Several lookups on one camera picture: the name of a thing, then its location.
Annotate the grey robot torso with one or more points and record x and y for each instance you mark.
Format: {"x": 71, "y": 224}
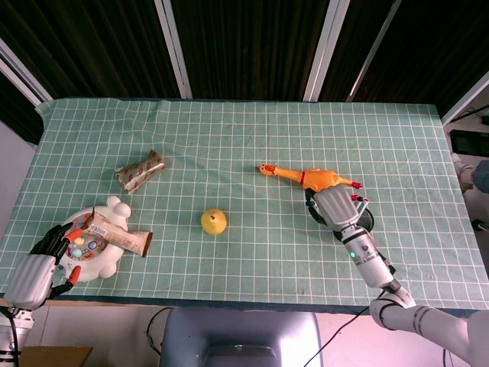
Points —
{"x": 240, "y": 332}

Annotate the blue fabric object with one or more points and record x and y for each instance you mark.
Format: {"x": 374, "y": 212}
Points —
{"x": 482, "y": 176}

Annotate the brown snack package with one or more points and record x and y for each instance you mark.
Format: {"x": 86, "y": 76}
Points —
{"x": 122, "y": 237}

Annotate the yellow pear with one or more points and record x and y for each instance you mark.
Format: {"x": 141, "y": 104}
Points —
{"x": 214, "y": 223}

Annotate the orange rubber chicken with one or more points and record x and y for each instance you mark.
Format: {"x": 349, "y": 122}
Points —
{"x": 321, "y": 179}

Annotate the green checked tablecloth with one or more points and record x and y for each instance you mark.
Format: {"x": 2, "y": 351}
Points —
{"x": 248, "y": 134}

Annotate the cardboard box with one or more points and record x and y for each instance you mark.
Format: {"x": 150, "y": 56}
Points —
{"x": 53, "y": 357}

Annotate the white shoe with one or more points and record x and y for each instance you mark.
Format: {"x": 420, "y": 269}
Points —
{"x": 463, "y": 172}

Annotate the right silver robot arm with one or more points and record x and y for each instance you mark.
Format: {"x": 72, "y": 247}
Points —
{"x": 374, "y": 264}

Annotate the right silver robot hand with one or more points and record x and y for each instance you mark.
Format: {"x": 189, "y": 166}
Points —
{"x": 338, "y": 208}

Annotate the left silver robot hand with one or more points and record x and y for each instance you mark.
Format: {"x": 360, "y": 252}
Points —
{"x": 30, "y": 281}

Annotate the dark pleated curtain panel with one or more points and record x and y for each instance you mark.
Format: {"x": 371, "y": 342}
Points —
{"x": 248, "y": 42}
{"x": 431, "y": 46}
{"x": 84, "y": 42}

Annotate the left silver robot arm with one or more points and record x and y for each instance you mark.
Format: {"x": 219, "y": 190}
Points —
{"x": 15, "y": 332}

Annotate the black device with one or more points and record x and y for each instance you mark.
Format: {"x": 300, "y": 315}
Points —
{"x": 481, "y": 225}

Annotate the black monitor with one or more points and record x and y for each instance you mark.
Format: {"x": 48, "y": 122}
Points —
{"x": 470, "y": 142}

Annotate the white bear-shaped toy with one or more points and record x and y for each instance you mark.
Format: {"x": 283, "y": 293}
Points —
{"x": 114, "y": 208}

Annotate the silver foil snack package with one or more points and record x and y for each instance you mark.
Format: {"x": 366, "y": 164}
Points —
{"x": 139, "y": 172}

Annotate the white frame post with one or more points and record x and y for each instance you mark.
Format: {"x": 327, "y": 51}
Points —
{"x": 372, "y": 49}
{"x": 173, "y": 46}
{"x": 324, "y": 49}
{"x": 23, "y": 76}
{"x": 466, "y": 97}

